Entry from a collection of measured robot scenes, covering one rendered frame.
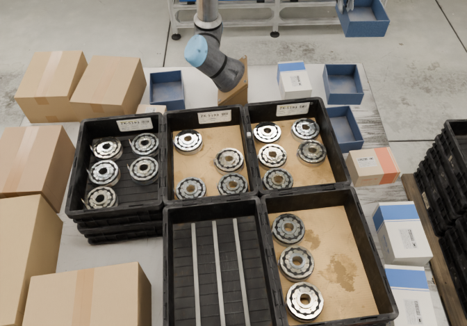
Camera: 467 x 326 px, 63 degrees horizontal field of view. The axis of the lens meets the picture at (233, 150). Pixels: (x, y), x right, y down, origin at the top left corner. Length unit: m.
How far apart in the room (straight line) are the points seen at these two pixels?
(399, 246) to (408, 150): 1.39
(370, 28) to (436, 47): 2.03
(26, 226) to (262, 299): 0.75
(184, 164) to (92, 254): 0.44
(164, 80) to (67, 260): 0.91
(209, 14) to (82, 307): 1.11
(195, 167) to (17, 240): 0.60
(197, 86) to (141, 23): 1.83
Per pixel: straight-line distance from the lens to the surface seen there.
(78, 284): 1.20
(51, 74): 1.87
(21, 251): 1.32
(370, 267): 1.22
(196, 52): 1.55
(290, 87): 1.73
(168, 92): 1.85
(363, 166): 1.52
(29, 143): 1.62
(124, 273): 1.17
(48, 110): 1.84
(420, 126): 2.86
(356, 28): 1.56
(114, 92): 1.68
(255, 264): 1.21
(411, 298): 1.32
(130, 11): 3.81
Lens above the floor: 1.96
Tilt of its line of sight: 52 degrees down
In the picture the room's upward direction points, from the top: 2 degrees counter-clockwise
